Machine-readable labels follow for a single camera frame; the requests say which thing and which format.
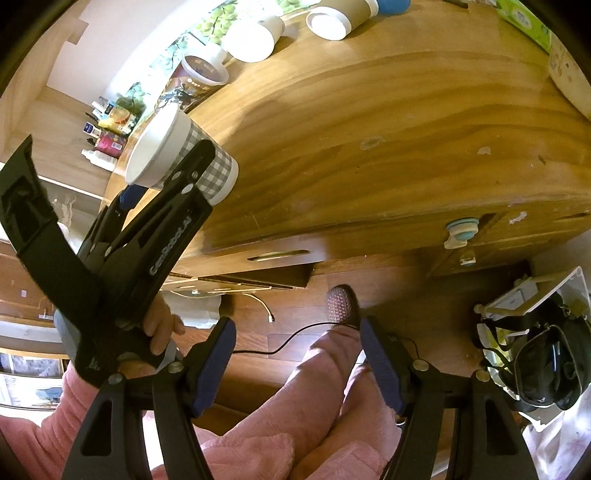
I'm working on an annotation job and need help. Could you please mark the plain white paper cup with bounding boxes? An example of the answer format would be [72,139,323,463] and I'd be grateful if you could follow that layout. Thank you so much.
[222,15,286,64]

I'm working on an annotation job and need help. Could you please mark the patterned paper bowl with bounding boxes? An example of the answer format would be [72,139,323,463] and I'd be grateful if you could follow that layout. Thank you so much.
[179,46,230,87]

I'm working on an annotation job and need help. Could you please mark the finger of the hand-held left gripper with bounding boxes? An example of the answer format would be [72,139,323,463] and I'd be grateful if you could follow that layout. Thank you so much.
[131,138,217,234]
[95,185,140,236]

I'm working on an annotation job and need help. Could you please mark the grape print poster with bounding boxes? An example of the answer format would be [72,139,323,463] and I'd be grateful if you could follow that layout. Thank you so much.
[148,0,324,86]

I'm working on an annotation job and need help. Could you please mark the green tissue packet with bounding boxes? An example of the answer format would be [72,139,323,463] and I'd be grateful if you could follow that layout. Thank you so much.
[496,0,555,54]

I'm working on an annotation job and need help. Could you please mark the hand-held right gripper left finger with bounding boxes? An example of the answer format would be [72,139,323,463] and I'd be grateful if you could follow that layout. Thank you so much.
[62,316,237,480]

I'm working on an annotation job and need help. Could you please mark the cream dotted round object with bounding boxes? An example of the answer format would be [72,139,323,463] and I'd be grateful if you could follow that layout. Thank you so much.
[547,34,591,121]

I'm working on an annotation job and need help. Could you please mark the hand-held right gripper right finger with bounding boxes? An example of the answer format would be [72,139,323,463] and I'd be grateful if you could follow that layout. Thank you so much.
[359,316,541,480]

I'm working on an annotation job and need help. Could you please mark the person's left hand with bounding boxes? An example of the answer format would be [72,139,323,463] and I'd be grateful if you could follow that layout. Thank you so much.
[117,294,186,377]

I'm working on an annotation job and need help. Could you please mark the group of toiletry bottles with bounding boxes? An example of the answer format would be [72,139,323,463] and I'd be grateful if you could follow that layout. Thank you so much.
[81,95,141,172]

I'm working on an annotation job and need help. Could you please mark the brown patterned slipper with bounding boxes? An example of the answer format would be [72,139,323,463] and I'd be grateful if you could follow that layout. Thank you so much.
[324,285,362,330]

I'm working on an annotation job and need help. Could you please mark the white rack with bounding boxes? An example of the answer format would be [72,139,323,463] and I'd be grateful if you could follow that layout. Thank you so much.
[473,265,591,324]

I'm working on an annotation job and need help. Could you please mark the brown paper cup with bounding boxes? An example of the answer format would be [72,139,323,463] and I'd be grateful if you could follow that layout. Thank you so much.
[305,0,380,41]

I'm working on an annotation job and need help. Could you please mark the grey checked paper cup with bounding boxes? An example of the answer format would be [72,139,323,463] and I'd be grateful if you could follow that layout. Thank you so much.
[124,102,239,205]

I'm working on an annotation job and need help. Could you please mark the teal white drawer knob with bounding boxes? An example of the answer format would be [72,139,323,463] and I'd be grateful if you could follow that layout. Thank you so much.
[443,218,481,250]

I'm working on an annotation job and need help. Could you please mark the black bag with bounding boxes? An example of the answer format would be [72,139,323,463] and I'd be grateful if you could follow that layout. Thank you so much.
[475,291,591,414]

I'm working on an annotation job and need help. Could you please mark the person's left forearm pink sleeve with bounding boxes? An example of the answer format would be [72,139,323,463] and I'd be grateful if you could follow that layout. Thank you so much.
[0,364,105,480]

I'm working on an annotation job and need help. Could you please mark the floral patterned paper cup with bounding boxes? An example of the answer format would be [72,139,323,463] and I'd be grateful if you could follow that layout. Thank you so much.
[159,74,220,114]

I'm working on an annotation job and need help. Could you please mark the floral white cloth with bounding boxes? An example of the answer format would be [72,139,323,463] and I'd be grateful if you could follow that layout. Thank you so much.
[517,383,591,480]

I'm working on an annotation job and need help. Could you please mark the white cable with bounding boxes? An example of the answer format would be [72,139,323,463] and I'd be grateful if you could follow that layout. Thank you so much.
[249,293,277,323]

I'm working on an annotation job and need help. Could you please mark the person's leg pink trousers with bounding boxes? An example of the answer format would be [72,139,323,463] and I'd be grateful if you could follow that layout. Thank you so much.
[150,325,363,480]
[295,362,403,480]

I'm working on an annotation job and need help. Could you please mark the black cable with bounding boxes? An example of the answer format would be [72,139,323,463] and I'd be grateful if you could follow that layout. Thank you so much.
[231,322,422,361]

